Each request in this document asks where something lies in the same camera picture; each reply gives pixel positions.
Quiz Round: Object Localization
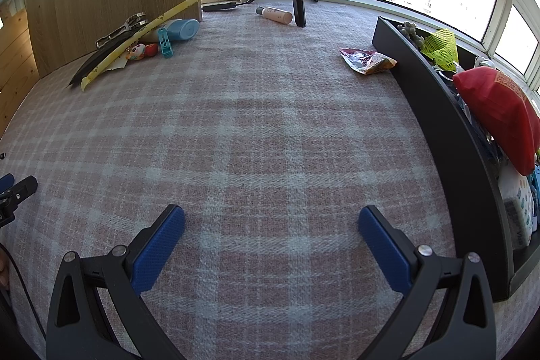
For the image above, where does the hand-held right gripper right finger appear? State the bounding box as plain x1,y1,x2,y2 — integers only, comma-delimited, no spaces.
358,205,497,360

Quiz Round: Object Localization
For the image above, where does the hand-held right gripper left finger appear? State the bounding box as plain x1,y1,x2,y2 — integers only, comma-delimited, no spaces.
46,204,186,360

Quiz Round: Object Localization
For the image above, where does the black container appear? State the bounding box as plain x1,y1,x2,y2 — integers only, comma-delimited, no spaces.
372,15,540,303

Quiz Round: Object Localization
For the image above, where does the paper packet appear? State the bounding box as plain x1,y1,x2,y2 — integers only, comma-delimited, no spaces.
80,0,212,92

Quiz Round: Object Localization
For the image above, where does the teal clothespin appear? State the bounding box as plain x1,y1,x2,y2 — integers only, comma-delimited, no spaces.
157,28,175,59

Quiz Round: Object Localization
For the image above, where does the white printed packet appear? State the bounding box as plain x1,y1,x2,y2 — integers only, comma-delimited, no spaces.
498,164,537,249

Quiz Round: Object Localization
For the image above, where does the black flat stick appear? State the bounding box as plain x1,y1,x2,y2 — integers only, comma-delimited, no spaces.
69,32,146,87

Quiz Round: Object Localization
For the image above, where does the pink plaid blanket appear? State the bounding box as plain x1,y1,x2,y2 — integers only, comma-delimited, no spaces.
0,0,540,360

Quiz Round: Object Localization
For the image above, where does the orange cartoon toy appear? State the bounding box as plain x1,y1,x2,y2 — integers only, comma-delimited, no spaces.
126,43,159,61

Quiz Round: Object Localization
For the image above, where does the red packet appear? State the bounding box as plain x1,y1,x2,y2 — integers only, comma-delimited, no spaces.
453,67,540,177

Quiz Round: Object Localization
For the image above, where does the crumpled snack wrapper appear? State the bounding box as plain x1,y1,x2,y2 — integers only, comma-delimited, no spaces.
340,47,398,76

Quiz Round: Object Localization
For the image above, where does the blue bottle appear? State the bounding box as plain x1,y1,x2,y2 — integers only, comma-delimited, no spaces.
162,19,200,45

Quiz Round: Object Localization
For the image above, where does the grey grape bunch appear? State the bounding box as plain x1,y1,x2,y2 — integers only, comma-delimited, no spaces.
397,21,426,49

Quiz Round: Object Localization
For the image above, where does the pink white bottle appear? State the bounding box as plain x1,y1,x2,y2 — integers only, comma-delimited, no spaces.
256,6,294,25

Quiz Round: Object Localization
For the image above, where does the thin black cable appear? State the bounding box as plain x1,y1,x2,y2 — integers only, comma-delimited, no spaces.
0,244,46,341

